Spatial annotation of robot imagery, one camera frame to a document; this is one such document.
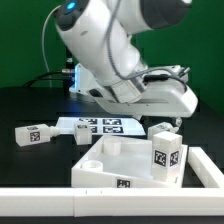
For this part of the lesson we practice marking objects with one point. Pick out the white marker sheet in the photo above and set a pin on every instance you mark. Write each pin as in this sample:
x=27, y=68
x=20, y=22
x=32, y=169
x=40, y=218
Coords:
x=101, y=126

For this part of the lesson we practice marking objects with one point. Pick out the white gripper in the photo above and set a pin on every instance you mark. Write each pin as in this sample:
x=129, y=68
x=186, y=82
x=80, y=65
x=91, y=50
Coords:
x=161, y=99

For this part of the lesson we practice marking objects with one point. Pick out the white fence bar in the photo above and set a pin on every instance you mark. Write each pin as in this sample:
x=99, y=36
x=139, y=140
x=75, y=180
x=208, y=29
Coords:
x=206, y=170
x=84, y=202

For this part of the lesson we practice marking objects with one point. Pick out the white right fence bar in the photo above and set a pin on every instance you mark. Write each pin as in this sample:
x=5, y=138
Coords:
x=206, y=170

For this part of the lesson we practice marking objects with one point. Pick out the white square tabletop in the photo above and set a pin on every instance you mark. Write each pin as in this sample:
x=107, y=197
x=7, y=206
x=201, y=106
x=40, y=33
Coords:
x=120, y=162

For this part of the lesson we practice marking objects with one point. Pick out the white front fence bar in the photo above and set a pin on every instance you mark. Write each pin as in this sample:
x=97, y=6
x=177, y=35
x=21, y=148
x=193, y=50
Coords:
x=84, y=202

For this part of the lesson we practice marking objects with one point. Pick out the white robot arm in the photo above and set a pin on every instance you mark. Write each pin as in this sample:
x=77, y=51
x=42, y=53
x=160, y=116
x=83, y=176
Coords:
x=98, y=34

